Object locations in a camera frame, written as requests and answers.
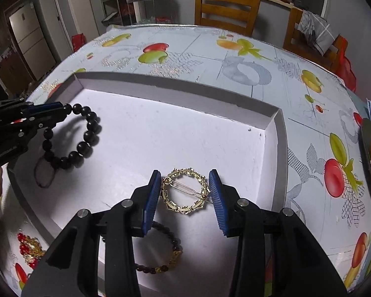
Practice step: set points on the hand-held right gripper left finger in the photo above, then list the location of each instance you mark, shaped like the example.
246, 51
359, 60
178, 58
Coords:
153, 198

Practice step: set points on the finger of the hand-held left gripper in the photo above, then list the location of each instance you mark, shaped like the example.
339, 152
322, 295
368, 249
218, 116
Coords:
46, 107
54, 118

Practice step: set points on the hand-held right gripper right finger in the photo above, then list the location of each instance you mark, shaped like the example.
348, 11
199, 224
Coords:
215, 198

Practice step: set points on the gold round hair clip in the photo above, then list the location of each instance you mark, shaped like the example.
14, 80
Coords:
183, 209

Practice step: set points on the grey cardboard tray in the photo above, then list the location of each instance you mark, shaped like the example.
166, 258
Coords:
173, 130

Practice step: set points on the red and gold brooch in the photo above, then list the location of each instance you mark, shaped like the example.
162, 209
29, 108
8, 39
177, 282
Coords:
26, 249

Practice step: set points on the wooden cabinet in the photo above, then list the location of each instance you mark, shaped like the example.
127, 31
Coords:
6, 68

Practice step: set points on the beige refrigerator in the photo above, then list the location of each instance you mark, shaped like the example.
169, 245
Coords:
27, 37

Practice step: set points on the red gift bag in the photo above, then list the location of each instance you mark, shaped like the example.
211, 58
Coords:
78, 41

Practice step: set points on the metal shelf rack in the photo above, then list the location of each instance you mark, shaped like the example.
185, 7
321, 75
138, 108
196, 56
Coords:
111, 15

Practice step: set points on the wooden chair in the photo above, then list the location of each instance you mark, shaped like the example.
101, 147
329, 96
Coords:
227, 15
292, 37

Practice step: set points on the red plastic bag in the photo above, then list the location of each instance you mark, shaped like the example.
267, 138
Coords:
347, 71

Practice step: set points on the grey checked cloth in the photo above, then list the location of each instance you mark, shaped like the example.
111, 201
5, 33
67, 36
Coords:
318, 34

